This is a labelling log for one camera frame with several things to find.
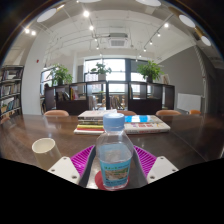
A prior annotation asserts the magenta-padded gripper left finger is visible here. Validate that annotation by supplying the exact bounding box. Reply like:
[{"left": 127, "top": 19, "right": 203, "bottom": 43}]
[{"left": 47, "top": 144, "right": 98, "bottom": 188}]

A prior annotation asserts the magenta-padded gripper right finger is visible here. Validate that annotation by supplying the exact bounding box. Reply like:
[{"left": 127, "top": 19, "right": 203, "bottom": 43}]
[{"left": 132, "top": 144, "right": 179, "bottom": 188}]

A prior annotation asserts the clear blue-capped water bottle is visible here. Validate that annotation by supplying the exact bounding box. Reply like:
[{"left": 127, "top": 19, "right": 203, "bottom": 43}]
[{"left": 95, "top": 113, "right": 134, "bottom": 191}]

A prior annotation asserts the cream paper cup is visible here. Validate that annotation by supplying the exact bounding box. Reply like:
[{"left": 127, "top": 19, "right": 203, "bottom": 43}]
[{"left": 31, "top": 137, "right": 63, "bottom": 171}]

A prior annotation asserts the large blue-covered book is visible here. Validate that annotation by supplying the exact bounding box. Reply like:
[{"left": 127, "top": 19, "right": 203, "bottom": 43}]
[{"left": 123, "top": 114, "right": 172, "bottom": 135}]

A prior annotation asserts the stack of books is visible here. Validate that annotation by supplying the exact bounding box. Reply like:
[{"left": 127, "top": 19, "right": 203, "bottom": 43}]
[{"left": 73, "top": 109, "right": 118, "bottom": 135}]

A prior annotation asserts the group of orange chairs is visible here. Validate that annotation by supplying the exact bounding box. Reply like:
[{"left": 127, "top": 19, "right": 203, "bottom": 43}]
[{"left": 0, "top": 109, "right": 203, "bottom": 125}]

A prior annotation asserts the dark open shelf unit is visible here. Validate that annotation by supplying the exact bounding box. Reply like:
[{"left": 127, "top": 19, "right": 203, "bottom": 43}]
[{"left": 44, "top": 80, "right": 176, "bottom": 116}]

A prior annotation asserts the white board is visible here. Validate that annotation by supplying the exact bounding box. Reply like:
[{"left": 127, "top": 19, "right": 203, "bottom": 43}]
[{"left": 176, "top": 92, "right": 203, "bottom": 113}]

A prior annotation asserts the bushy potted plant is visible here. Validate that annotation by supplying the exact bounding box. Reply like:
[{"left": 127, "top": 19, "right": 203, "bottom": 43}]
[{"left": 49, "top": 64, "right": 74, "bottom": 86}]

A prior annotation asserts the tall bookshelf with books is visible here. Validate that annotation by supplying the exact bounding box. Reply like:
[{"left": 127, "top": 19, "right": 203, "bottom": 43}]
[{"left": 0, "top": 64, "right": 25, "bottom": 118}]

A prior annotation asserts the broad-leaved potted plant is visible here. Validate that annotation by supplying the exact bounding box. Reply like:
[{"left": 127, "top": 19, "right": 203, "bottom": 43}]
[{"left": 136, "top": 60, "right": 164, "bottom": 84}]

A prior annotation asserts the small potted plant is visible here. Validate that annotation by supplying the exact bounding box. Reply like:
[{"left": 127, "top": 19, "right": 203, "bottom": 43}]
[{"left": 90, "top": 62, "right": 113, "bottom": 81}]

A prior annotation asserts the ceiling air conditioner unit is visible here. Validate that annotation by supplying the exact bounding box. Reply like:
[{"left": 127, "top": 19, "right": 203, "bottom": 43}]
[{"left": 108, "top": 32, "right": 129, "bottom": 48}]

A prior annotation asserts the group of ceiling lights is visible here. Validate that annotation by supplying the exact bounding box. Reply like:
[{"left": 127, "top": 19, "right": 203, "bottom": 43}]
[{"left": 23, "top": 0, "right": 213, "bottom": 54}]

